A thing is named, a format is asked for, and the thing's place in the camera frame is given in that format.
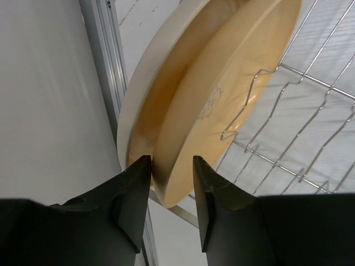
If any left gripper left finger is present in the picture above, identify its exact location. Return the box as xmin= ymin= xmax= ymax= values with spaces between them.
xmin=1 ymin=155 xmax=151 ymax=265

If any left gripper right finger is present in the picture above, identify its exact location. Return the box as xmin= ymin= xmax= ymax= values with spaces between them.
xmin=193 ymin=156 xmax=354 ymax=265

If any cream plate front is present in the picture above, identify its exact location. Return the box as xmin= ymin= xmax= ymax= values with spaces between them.
xmin=152 ymin=1 xmax=302 ymax=208

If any cream plate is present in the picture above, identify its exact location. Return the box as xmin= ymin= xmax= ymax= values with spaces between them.
xmin=116 ymin=1 xmax=245 ymax=169
xmin=152 ymin=1 xmax=302 ymax=208

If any cream plate back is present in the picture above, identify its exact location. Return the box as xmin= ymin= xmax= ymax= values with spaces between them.
xmin=116 ymin=1 xmax=245 ymax=169

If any wire dish rack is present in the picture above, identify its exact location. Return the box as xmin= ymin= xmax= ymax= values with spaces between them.
xmin=166 ymin=0 xmax=355 ymax=231

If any aluminium frame rail left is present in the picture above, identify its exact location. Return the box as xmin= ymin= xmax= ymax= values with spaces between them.
xmin=79 ymin=0 xmax=159 ymax=266

